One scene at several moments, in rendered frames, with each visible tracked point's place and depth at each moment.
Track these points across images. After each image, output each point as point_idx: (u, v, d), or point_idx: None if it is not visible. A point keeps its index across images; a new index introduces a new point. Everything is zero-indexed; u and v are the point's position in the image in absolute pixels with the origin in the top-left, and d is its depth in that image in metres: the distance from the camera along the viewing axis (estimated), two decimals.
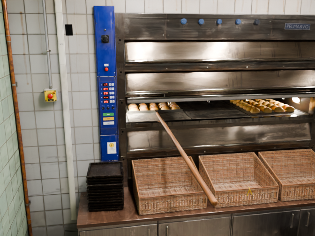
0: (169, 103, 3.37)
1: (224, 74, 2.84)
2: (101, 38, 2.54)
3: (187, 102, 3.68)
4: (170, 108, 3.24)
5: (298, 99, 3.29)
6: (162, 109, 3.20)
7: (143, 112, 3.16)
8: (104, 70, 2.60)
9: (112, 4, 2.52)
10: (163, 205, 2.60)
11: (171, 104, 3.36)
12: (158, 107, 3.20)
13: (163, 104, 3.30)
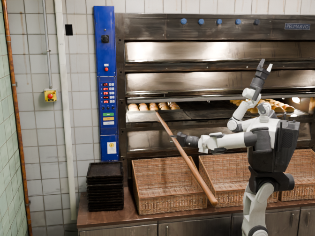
0: (169, 103, 3.37)
1: (224, 74, 2.84)
2: (101, 38, 2.54)
3: (187, 102, 3.68)
4: (170, 108, 3.24)
5: (298, 99, 3.29)
6: (162, 109, 3.20)
7: (143, 112, 3.16)
8: (104, 70, 2.60)
9: (112, 4, 2.52)
10: (163, 205, 2.60)
11: (171, 104, 3.36)
12: (158, 107, 3.20)
13: (163, 104, 3.30)
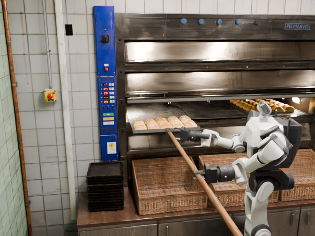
0: (183, 119, 2.75)
1: (224, 74, 2.84)
2: (101, 38, 2.54)
3: (187, 102, 3.68)
4: (185, 125, 2.62)
5: (298, 99, 3.29)
6: (176, 127, 2.58)
7: (152, 130, 2.53)
8: (104, 70, 2.60)
9: (112, 4, 2.52)
10: (163, 205, 2.60)
11: (185, 120, 2.74)
12: (170, 125, 2.58)
13: (176, 120, 2.68)
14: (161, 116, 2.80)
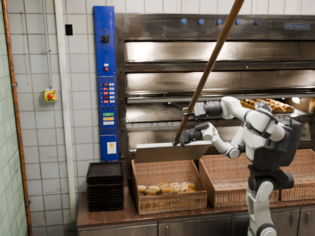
0: (183, 184, 2.85)
1: (224, 74, 2.84)
2: (101, 38, 2.54)
3: (187, 102, 3.68)
4: (193, 186, 2.76)
5: (298, 99, 3.29)
6: (183, 187, 2.75)
7: (157, 145, 2.28)
8: (104, 70, 2.60)
9: (112, 4, 2.52)
10: None
11: (185, 185, 2.85)
12: None
13: (177, 185, 2.81)
14: (167, 193, 2.67)
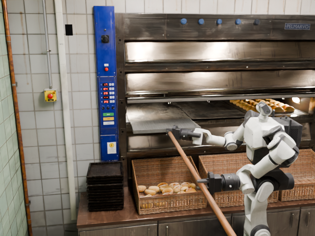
0: (183, 184, 2.85)
1: (224, 74, 2.84)
2: (101, 38, 2.54)
3: (187, 102, 3.68)
4: (193, 186, 2.76)
5: (298, 99, 3.29)
6: (183, 187, 2.75)
7: (152, 131, 2.53)
8: (104, 70, 2.60)
9: (112, 4, 2.52)
10: None
11: (185, 185, 2.85)
12: None
13: (177, 185, 2.81)
14: (167, 193, 2.67)
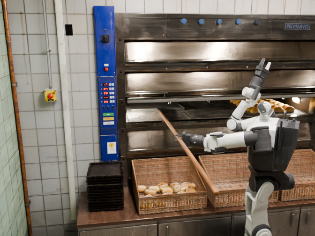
0: (183, 184, 2.85)
1: (224, 74, 2.84)
2: (101, 38, 2.54)
3: (187, 102, 3.68)
4: (193, 186, 2.76)
5: (298, 99, 3.29)
6: (183, 187, 2.75)
7: (146, 109, 3.23)
8: (104, 70, 2.60)
9: (112, 4, 2.52)
10: None
11: (185, 185, 2.85)
12: None
13: (177, 185, 2.81)
14: (167, 193, 2.67)
